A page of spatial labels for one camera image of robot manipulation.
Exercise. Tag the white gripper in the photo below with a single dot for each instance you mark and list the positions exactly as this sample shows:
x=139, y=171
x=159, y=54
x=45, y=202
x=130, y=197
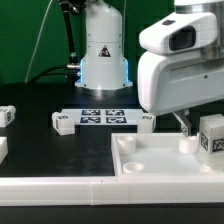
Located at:
x=180, y=81

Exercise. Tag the white square table top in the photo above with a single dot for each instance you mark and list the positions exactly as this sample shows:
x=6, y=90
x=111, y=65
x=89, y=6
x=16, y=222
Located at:
x=162, y=153

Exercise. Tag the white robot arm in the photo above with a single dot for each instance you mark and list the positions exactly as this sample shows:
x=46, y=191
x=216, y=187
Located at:
x=104, y=68

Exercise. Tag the white obstacle fence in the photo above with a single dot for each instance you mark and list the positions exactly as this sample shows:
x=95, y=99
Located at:
x=101, y=190

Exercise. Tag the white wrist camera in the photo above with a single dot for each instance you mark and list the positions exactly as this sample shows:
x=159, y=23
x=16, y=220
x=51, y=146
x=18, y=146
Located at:
x=179, y=33

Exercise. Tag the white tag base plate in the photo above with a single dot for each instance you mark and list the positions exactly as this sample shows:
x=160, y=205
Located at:
x=104, y=116

